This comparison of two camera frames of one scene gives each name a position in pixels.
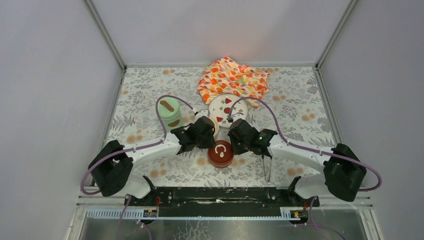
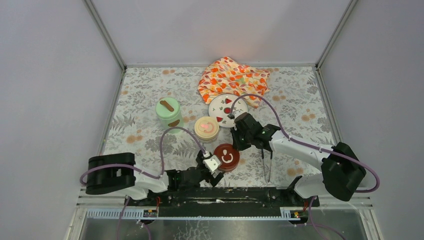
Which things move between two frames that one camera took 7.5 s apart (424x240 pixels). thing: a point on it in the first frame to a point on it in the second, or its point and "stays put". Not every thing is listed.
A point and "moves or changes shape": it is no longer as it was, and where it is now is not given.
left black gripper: x=208 y=127 to x=205 y=174
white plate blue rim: x=220 y=107 stays put
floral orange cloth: x=227 y=76 stays put
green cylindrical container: x=168 y=107 stays put
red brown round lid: x=222 y=155 moves or changes shape
